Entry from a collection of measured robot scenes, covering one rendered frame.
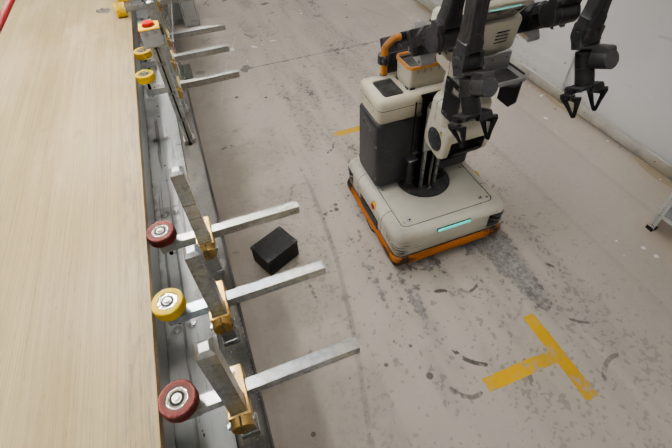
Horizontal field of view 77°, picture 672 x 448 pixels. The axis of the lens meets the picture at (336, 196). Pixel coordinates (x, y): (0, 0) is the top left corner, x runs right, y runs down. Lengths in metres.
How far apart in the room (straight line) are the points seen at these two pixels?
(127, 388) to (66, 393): 0.13
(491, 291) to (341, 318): 0.75
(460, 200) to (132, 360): 1.64
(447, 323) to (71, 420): 1.53
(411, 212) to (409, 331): 0.56
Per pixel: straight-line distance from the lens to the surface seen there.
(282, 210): 1.34
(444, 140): 1.76
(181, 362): 1.40
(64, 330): 1.25
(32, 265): 1.44
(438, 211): 2.13
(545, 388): 2.09
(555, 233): 2.61
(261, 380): 1.07
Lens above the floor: 1.82
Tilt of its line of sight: 45 degrees down
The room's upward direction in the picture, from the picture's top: 3 degrees counter-clockwise
